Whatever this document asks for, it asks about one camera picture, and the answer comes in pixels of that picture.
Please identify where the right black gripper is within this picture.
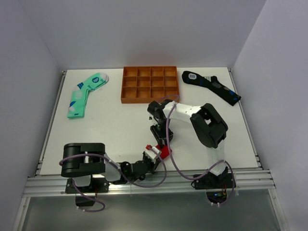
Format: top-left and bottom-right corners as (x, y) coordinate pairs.
(150, 118), (174, 149)

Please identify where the red santa sock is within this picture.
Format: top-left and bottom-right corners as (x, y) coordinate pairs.
(155, 145), (169, 160)

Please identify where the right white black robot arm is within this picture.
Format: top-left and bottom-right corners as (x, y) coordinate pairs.
(147, 99), (228, 188)

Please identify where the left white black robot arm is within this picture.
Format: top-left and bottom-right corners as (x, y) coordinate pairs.
(59, 143), (162, 192)

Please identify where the orange compartment tray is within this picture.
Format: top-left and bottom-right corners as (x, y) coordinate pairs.
(121, 66), (180, 103)

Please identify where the black blue sports sock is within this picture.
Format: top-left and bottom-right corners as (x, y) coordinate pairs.
(182, 71), (241, 106)

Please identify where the mint green patterned sock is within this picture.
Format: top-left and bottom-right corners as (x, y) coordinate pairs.
(67, 72), (109, 119)

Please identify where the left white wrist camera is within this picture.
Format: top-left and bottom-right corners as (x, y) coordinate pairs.
(145, 145), (161, 162)

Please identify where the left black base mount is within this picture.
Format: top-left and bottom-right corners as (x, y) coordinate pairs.
(65, 178), (109, 211)

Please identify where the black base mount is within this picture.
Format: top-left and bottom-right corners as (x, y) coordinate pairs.
(191, 173), (236, 207)
(65, 178), (109, 211)

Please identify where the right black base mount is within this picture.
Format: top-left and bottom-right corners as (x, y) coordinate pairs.
(191, 173), (236, 207)

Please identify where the aluminium front rail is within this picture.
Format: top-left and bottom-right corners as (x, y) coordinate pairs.
(24, 168), (276, 197)

